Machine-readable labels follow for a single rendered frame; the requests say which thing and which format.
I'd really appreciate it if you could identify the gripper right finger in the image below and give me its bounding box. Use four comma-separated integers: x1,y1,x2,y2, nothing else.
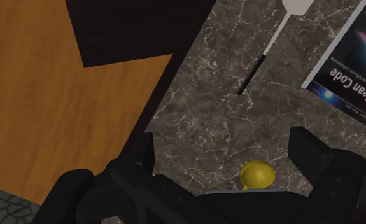
287,125,366,224

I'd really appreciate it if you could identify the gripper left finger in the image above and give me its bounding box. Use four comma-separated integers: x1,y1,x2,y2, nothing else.
30,131,230,224

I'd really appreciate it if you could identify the yellow cup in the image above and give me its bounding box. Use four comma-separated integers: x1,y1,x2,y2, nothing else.
239,159,276,191

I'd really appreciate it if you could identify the dark book with white spine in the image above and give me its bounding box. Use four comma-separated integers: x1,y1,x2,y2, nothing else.
301,0,366,127

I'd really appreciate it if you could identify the white spatula with black handle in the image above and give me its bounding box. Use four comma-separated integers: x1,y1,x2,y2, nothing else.
235,0,316,96

